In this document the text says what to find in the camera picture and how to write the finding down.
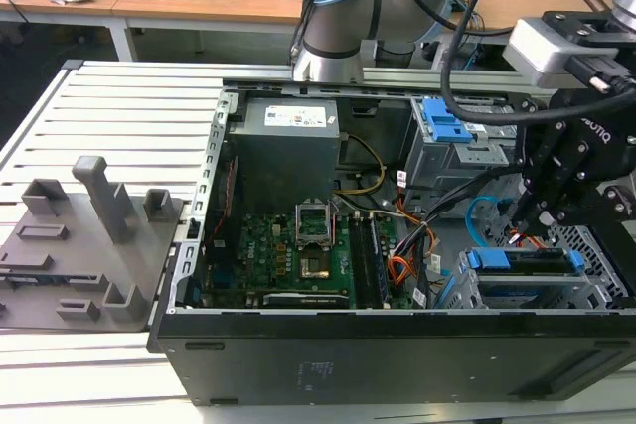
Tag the green motherboard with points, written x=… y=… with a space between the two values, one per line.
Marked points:
x=278 y=250

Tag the grey parts rack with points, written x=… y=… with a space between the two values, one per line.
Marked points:
x=99 y=255

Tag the black PC case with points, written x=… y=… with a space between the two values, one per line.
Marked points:
x=348 y=359

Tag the thin metal locking lever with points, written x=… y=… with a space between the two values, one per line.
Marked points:
x=339 y=208

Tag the CPU socket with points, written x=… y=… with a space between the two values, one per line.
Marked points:
x=315 y=267

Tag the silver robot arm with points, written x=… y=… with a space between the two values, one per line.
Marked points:
x=338 y=22

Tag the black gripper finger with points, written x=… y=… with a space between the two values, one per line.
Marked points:
x=544 y=166
x=616 y=205

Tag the black RAM slots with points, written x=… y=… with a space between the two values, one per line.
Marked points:
x=367 y=260

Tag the hard disk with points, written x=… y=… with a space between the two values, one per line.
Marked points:
x=522 y=262

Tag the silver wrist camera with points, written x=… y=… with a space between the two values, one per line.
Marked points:
x=541 y=51

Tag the grey power supply unit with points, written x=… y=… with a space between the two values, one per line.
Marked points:
x=283 y=156

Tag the metal optical drive cage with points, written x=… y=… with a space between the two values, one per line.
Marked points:
x=437 y=166

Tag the metal disk bay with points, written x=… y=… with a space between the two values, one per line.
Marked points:
x=546 y=290

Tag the blue plastic drive latch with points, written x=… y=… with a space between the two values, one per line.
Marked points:
x=444 y=121

